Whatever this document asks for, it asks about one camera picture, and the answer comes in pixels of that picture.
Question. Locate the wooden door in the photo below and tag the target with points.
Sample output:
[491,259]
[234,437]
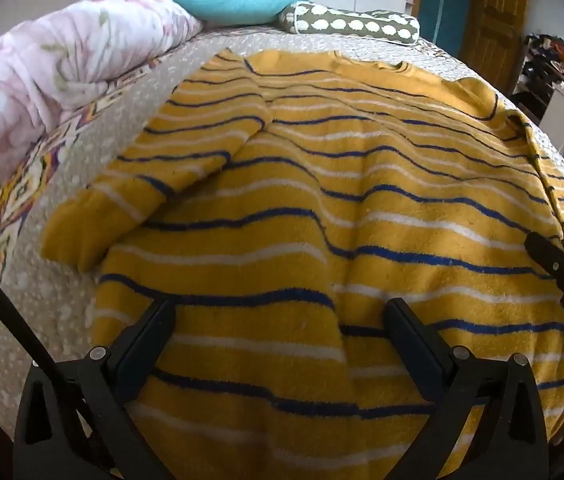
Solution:
[494,20]

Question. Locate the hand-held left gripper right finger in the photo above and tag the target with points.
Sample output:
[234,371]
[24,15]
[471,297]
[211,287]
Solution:
[414,342]

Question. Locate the yellow striped sweater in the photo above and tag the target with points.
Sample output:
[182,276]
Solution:
[312,210]

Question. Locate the teal pillow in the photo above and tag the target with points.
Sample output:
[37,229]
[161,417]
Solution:
[242,2]

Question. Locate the pink floral comforter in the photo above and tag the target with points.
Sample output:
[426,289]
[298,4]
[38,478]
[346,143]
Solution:
[36,75]

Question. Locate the green polka dot pillow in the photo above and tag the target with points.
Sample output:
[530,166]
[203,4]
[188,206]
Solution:
[352,22]

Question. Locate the beige rounded headboard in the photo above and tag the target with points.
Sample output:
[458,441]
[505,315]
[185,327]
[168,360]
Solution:
[21,5]

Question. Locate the white cluttered shelf unit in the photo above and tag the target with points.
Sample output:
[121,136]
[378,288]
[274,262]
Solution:
[562,95]

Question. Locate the teal hanging cloth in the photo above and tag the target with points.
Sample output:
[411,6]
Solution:
[444,0]

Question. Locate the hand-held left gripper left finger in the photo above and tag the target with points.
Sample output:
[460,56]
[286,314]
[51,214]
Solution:
[145,342]

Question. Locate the beige quilted bedspread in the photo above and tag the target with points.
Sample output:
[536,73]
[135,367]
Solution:
[46,305]

